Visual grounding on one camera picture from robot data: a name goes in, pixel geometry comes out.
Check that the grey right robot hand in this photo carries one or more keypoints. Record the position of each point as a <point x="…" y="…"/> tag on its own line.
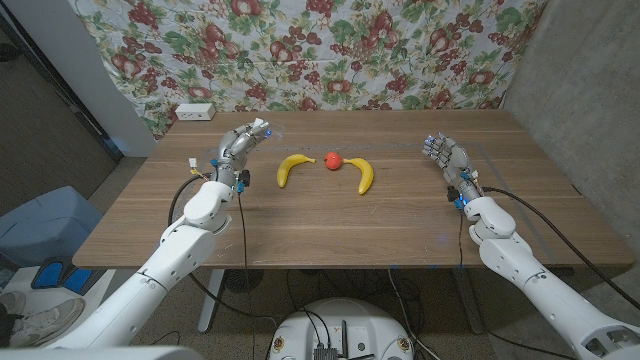
<point x="455" y="159"/>

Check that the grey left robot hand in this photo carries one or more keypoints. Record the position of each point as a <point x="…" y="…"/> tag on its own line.
<point x="236" y="145"/>

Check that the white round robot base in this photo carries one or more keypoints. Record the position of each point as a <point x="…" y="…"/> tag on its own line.
<point x="370" y="330"/>

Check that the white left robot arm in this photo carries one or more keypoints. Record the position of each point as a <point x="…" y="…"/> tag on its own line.
<point x="165" y="260"/>

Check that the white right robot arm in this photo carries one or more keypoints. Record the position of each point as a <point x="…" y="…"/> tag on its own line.
<point x="520" y="270"/>

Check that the red apple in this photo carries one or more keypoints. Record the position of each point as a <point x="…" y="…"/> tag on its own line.
<point x="334" y="161"/>

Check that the white power outlet box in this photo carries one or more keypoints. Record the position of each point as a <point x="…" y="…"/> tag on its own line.
<point x="195" y="112"/>

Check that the yellow banana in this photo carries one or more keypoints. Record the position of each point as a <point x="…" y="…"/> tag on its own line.
<point x="367" y="175"/>
<point x="286" y="170"/>

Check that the floral fruit print backdrop cloth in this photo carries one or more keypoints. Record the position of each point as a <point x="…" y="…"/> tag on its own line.
<point x="310" y="55"/>

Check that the round black floor disc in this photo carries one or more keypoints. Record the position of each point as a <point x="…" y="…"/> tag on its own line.
<point x="245" y="280"/>

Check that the grey table leg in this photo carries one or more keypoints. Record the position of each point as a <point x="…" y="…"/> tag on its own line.
<point x="467" y="300"/>
<point x="212" y="305"/>

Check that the grey-blue plastic bin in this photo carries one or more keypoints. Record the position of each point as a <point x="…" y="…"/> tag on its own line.
<point x="45" y="225"/>

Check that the blue foot pedal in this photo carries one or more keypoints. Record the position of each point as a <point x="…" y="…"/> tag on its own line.
<point x="77" y="280"/>
<point x="48" y="274"/>

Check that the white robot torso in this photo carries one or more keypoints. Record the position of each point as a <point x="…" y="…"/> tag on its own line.
<point x="100" y="354"/>

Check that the white sneaker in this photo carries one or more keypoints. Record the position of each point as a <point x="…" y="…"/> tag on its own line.
<point x="11" y="302"/>
<point x="47" y="322"/>

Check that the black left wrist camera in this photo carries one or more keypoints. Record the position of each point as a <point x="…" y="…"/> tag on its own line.
<point x="244" y="177"/>

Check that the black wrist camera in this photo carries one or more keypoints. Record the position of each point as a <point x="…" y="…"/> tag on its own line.
<point x="453" y="195"/>
<point x="244" y="177"/>

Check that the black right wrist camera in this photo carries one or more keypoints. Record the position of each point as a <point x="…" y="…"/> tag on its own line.
<point x="453" y="195"/>

